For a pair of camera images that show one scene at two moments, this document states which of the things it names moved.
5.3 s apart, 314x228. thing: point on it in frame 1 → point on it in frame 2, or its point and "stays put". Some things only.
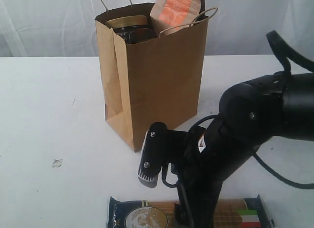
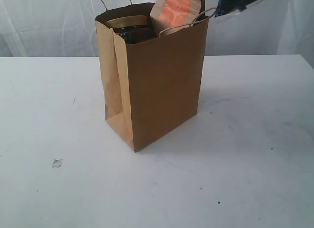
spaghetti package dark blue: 248,213 → 228,2
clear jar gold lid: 132,29 stays put
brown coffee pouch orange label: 174,10 stays put
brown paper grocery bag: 157,80 stays put
